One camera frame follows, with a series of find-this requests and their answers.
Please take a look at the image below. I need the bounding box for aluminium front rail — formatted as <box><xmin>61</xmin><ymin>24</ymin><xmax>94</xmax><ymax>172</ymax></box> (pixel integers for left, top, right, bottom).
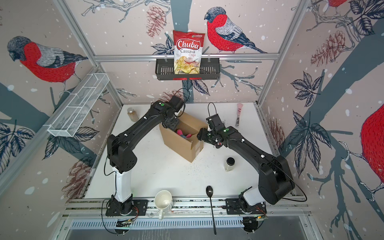
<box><xmin>61</xmin><ymin>196</ymin><xmax>312</xmax><ymax>220</ymax></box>

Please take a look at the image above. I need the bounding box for colourful plush toy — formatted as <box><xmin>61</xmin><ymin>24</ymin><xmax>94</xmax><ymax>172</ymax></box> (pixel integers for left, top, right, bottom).
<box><xmin>176</xmin><ymin>129</ymin><xmax>192</xmax><ymax>139</ymax></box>

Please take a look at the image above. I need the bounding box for brown spice jar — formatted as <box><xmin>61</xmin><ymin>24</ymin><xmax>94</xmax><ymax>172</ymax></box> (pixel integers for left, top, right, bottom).
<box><xmin>127</xmin><ymin>108</ymin><xmax>139</xmax><ymax>122</ymax></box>

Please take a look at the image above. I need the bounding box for black wire wall basket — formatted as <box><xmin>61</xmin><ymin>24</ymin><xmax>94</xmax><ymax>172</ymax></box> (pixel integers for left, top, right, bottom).
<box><xmin>155</xmin><ymin>57</ymin><xmax>221</xmax><ymax>81</ymax></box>

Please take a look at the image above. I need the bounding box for black lid glass jar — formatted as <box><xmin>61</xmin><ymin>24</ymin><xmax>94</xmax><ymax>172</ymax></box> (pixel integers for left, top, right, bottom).
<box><xmin>224</xmin><ymin>157</ymin><xmax>235</xmax><ymax>172</ymax></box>

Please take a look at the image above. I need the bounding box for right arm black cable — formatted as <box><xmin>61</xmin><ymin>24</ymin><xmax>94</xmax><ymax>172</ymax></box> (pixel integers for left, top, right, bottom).
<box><xmin>278</xmin><ymin>164</ymin><xmax>308</xmax><ymax>203</ymax></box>

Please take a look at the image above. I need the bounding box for white wire mesh shelf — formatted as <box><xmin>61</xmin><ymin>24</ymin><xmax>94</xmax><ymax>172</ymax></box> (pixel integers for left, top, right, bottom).
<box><xmin>48</xmin><ymin>73</ymin><xmax>110</xmax><ymax>137</ymax></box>

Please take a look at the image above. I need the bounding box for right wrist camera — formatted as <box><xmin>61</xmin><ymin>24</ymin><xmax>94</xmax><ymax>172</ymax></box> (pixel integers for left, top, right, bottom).
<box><xmin>207</xmin><ymin>114</ymin><xmax>223</xmax><ymax>129</ymax></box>

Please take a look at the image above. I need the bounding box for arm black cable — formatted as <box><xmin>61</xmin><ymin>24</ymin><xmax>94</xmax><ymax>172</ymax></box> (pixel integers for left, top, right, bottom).
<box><xmin>100</xmin><ymin>197</ymin><xmax>140</xmax><ymax>236</ymax></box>
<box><xmin>278</xmin><ymin>164</ymin><xmax>308</xmax><ymax>203</ymax></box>

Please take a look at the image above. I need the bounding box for brown cardboard express box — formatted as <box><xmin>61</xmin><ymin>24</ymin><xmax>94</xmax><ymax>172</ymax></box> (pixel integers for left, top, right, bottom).
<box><xmin>159</xmin><ymin>114</ymin><xmax>208</xmax><ymax>163</ymax></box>

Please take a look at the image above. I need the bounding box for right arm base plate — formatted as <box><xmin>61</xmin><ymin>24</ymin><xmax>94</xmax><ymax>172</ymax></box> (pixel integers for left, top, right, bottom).
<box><xmin>222</xmin><ymin>198</ymin><xmax>267</xmax><ymax>216</ymax></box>

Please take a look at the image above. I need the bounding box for Chuba cassava chips bag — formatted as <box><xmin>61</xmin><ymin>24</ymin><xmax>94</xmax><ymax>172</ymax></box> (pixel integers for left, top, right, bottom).
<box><xmin>173</xmin><ymin>31</ymin><xmax>205</xmax><ymax>74</ymax></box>

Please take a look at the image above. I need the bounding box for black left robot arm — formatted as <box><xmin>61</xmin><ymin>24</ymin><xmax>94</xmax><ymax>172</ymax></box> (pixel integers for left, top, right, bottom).
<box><xmin>107</xmin><ymin>96</ymin><xmax>185</xmax><ymax>203</ymax></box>

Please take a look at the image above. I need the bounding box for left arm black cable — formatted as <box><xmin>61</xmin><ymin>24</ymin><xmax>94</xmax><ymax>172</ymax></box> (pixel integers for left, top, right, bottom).
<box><xmin>100</xmin><ymin>197</ymin><xmax>140</xmax><ymax>236</ymax></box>

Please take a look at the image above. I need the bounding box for cream ceramic mug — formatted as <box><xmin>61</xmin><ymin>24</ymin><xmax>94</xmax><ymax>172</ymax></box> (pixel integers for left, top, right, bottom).
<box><xmin>155</xmin><ymin>190</ymin><xmax>173</xmax><ymax>220</ymax></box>

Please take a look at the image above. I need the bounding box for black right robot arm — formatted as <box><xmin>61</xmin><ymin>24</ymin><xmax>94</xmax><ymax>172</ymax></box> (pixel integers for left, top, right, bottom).
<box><xmin>197</xmin><ymin>114</ymin><xmax>295</xmax><ymax>205</ymax></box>

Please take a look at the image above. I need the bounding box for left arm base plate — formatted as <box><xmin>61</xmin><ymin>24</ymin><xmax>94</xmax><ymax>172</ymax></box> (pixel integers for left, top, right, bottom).
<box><xmin>106</xmin><ymin>198</ymin><xmax>149</xmax><ymax>217</ymax></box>

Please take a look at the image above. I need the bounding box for black long spoon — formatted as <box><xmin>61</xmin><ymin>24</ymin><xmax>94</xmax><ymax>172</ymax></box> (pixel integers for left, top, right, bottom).
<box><xmin>206</xmin><ymin>186</ymin><xmax>217</xmax><ymax>236</ymax></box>

